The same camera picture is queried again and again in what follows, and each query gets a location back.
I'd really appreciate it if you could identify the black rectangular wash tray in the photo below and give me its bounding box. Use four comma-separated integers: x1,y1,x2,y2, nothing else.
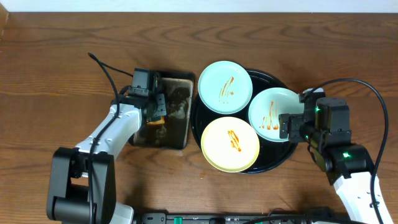
128,70,195,150

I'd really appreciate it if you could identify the orange green scrub sponge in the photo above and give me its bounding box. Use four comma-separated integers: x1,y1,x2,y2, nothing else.
147,116,165,126

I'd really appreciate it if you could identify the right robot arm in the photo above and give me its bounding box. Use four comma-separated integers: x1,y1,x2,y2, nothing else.
279,97,392,223

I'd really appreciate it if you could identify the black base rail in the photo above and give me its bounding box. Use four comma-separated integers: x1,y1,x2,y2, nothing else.
132,207,350,224

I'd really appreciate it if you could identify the light blue plate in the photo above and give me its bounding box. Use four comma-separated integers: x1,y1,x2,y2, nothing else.
198,61,253,114
248,87,304,142

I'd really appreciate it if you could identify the yellow plate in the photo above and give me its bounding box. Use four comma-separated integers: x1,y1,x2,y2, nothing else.
200,116,260,173

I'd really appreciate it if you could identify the left black cable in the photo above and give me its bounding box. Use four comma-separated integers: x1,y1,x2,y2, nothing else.
87,52,134,224

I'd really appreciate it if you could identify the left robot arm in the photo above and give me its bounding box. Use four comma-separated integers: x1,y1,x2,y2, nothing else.
46,68,167,223

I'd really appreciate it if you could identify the light blue plate top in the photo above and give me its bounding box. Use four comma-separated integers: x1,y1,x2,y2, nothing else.
198,61,253,114

